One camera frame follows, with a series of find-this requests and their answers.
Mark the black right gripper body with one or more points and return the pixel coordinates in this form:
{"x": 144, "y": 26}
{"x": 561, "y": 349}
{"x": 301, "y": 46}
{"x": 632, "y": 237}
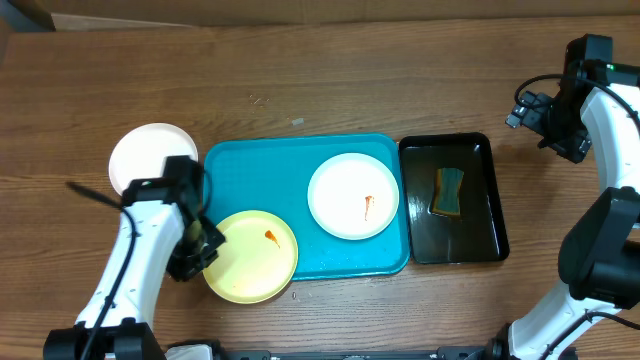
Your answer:
{"x": 559, "y": 124}

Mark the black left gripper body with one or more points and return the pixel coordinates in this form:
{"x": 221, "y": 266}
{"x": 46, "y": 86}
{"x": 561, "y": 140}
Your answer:
{"x": 199, "y": 250}

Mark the yellow plate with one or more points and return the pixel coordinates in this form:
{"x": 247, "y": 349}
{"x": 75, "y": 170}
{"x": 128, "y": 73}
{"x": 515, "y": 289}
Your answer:
{"x": 256, "y": 261}

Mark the white pink plate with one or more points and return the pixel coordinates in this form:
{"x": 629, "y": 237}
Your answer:
{"x": 141, "y": 153}

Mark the green yellow sponge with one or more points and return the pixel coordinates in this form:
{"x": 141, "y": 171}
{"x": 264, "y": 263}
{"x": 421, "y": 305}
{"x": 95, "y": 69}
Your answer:
{"x": 446, "y": 196}

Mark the white plate blue rim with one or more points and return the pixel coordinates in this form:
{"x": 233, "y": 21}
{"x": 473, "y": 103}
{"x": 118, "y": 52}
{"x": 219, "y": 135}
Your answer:
{"x": 353, "y": 196}

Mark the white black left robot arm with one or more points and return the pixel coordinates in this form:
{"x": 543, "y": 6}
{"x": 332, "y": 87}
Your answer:
{"x": 155, "y": 237}

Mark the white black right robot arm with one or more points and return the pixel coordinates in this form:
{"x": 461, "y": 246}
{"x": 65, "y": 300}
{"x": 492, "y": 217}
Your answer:
{"x": 596, "y": 108}

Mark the teal plastic tray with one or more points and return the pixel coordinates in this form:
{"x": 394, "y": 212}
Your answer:
{"x": 273, "y": 175}

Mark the black water basin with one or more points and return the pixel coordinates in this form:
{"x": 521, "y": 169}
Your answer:
{"x": 478, "y": 234}

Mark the cardboard backdrop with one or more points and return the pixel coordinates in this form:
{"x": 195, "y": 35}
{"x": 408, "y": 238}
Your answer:
{"x": 47, "y": 15}

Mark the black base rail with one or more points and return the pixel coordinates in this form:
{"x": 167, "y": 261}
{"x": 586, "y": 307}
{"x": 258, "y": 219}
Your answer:
{"x": 443, "y": 353}

